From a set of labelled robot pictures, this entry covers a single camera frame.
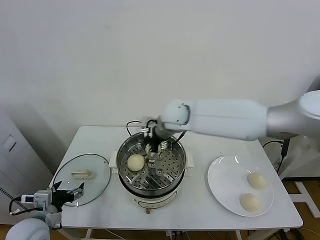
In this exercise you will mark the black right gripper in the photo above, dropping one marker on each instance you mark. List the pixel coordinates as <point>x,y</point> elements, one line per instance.
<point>156,141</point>

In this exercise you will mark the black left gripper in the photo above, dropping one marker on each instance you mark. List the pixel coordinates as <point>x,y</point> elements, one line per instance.
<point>62,197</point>

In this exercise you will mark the white steamed baozi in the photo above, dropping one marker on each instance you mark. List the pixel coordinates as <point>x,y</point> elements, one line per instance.
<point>250,202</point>
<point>256,180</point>
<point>136,163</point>
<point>148,149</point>

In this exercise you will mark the round glass pot lid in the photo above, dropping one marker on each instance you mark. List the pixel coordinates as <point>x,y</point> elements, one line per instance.
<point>82,162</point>

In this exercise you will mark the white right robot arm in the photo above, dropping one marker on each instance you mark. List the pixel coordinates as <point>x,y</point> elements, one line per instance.
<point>225,117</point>

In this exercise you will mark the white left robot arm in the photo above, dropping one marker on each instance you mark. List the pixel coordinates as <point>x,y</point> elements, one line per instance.
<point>27,230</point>

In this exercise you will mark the stainless steel steamer basket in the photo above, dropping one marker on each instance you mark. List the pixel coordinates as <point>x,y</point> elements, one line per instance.
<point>172,165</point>

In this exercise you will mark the cream electric pot base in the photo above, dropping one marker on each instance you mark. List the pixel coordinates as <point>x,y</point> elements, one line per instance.
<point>155,202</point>

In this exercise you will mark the white table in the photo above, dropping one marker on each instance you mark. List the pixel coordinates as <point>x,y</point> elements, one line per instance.
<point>212,147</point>

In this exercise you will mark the white cabinet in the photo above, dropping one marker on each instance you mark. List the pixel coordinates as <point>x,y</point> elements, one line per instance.
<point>15,162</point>

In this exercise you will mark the white round plate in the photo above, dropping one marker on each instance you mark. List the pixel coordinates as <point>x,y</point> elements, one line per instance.
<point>225,185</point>

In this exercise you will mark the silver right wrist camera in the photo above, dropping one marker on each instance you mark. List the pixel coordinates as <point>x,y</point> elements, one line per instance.
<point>145,130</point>

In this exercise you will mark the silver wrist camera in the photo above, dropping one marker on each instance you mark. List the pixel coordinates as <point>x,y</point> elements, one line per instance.
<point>145,130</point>
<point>40,197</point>

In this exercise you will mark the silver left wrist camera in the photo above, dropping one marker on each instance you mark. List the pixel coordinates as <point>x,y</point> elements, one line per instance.
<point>40,197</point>

